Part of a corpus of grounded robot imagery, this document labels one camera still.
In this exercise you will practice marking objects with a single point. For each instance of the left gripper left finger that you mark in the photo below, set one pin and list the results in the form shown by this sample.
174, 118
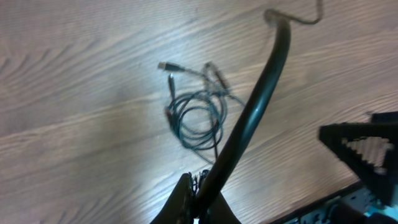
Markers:
177, 207

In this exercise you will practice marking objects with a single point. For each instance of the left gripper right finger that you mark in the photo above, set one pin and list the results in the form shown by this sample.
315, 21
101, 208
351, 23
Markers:
218, 213

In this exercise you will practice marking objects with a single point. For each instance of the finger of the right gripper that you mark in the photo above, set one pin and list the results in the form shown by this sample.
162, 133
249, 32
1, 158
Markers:
370, 151

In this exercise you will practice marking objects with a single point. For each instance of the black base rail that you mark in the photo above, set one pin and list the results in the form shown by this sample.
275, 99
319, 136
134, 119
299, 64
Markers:
354, 204

